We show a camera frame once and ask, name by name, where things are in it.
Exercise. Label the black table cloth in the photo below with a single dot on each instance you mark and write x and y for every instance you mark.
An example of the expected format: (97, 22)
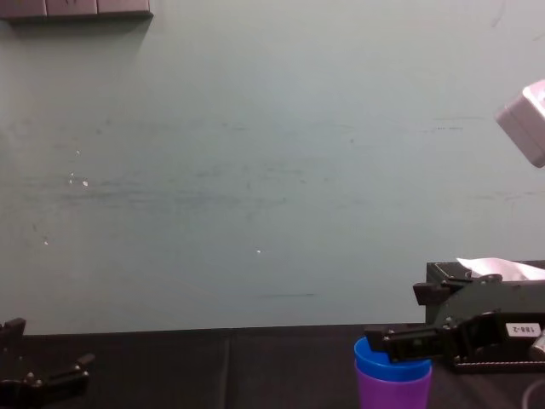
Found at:
(213, 370)

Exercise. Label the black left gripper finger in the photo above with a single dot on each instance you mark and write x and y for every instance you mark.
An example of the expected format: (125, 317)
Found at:
(59, 377)
(12, 334)

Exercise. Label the white tissue paper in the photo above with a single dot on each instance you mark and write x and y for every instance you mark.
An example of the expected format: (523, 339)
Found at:
(494, 268)

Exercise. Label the purple plastic cup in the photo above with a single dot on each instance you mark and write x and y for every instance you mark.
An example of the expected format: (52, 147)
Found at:
(391, 396)

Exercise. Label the dark wall-mounted panel frame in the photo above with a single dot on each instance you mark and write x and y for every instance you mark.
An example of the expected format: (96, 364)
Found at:
(76, 8)

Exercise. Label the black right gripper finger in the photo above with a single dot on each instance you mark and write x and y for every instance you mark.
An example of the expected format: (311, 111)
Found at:
(409, 343)
(428, 293)

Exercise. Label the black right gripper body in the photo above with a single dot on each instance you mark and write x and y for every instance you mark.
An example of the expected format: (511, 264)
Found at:
(502, 304)

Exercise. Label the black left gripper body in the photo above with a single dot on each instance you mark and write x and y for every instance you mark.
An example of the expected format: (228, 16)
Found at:
(38, 396)

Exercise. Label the black tissue box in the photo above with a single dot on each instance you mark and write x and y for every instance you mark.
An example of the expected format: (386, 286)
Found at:
(438, 272)

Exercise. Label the blue plastic cup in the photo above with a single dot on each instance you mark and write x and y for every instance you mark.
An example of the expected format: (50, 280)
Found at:
(370, 366)

